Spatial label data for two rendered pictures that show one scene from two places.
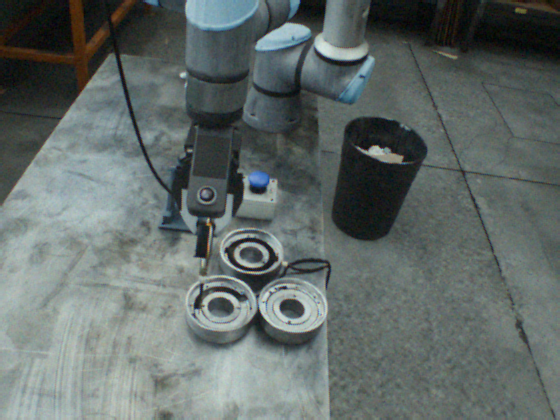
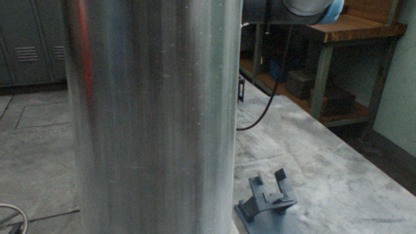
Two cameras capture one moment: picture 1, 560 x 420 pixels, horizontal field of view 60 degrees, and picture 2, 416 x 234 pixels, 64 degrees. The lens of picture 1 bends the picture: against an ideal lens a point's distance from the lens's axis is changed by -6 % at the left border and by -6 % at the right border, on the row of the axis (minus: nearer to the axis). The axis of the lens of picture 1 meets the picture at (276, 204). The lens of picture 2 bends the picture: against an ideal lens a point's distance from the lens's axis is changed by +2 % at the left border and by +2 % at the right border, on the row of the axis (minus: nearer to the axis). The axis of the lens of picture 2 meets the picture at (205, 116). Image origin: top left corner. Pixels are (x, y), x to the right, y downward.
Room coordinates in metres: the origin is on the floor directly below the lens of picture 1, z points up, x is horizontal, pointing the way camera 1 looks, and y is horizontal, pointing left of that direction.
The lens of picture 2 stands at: (1.17, -0.08, 1.30)
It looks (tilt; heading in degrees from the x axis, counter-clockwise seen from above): 28 degrees down; 167
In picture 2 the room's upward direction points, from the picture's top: straight up
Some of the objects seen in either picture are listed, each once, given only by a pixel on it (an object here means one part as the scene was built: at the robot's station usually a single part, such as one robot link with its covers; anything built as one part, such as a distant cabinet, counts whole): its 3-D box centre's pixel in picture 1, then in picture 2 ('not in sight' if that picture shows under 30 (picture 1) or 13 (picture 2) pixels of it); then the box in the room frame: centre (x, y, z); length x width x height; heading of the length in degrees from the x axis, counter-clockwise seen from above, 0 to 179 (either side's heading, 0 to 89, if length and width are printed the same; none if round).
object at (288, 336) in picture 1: (291, 311); not in sight; (0.50, -0.05, 0.82); 0.10 x 0.10 x 0.04
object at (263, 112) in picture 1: (274, 99); not in sight; (1.10, 0.05, 0.85); 0.15 x 0.15 x 0.10
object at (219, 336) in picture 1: (220, 310); not in sight; (0.48, 0.06, 0.82); 0.10 x 0.10 x 0.04
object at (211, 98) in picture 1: (213, 86); not in sight; (0.55, 0.10, 1.15); 0.08 x 0.08 x 0.05
